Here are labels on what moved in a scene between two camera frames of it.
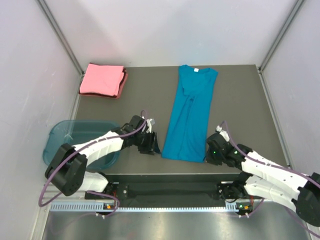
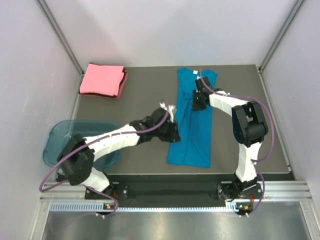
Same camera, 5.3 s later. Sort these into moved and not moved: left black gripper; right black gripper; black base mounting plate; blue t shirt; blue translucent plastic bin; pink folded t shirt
Moved: left black gripper; right black gripper; blue t shirt
Not moved: black base mounting plate; pink folded t shirt; blue translucent plastic bin
